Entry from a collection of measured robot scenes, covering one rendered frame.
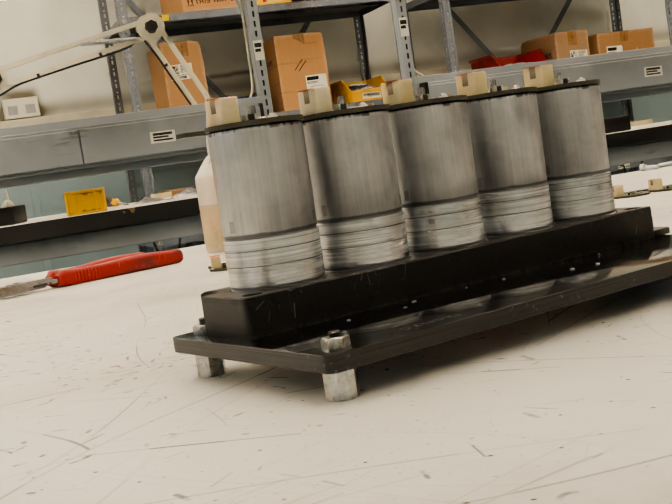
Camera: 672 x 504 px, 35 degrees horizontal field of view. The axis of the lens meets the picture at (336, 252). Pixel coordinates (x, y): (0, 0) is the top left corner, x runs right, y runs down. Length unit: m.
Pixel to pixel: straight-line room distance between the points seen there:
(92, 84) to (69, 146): 2.19
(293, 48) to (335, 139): 4.31
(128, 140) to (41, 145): 0.20
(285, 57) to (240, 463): 4.39
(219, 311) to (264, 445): 0.07
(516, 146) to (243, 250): 0.09
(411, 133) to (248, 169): 0.05
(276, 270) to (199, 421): 0.05
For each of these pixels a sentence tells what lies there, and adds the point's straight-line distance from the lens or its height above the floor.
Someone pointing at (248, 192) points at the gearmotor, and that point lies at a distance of 0.26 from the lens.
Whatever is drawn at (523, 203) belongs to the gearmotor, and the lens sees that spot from 0.31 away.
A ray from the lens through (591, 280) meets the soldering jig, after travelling 0.27.
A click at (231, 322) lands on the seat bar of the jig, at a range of 0.26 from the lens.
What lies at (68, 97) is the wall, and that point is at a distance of 4.78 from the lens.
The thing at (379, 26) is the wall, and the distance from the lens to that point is 5.18.
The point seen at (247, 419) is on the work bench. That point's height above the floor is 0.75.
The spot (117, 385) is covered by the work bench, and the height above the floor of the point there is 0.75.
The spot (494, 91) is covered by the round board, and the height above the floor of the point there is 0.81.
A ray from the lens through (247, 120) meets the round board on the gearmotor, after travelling 0.26.
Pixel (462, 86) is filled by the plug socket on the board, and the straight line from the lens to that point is 0.32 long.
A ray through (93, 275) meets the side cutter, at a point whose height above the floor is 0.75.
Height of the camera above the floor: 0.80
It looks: 5 degrees down
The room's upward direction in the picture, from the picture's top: 8 degrees counter-clockwise
